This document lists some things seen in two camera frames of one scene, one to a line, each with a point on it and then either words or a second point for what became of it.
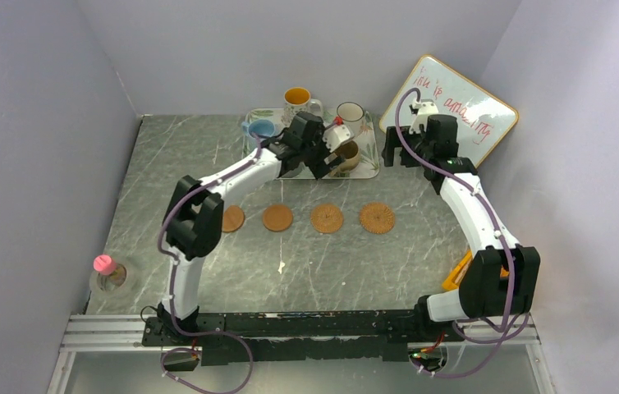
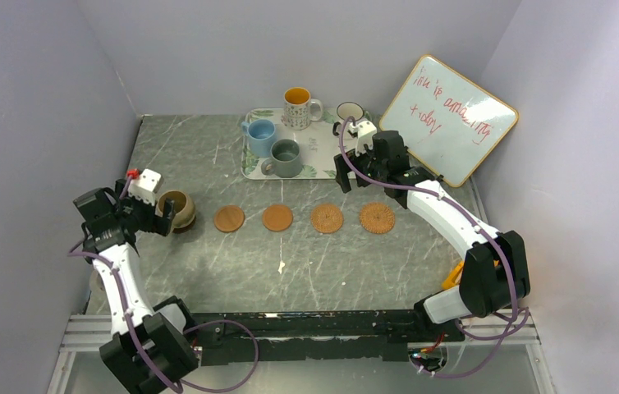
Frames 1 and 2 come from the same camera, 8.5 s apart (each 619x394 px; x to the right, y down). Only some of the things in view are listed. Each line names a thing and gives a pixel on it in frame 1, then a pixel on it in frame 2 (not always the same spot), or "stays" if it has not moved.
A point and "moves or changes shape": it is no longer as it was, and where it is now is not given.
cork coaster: (232, 219) stays
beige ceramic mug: (352, 157) moves or changes shape
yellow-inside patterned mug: (299, 99) stays
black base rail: (225, 339) stays
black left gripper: (319, 167) -> (158, 224)
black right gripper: (387, 153) -> (341, 176)
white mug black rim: (354, 116) stays
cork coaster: (377, 217) stays
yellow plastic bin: (452, 281) stays
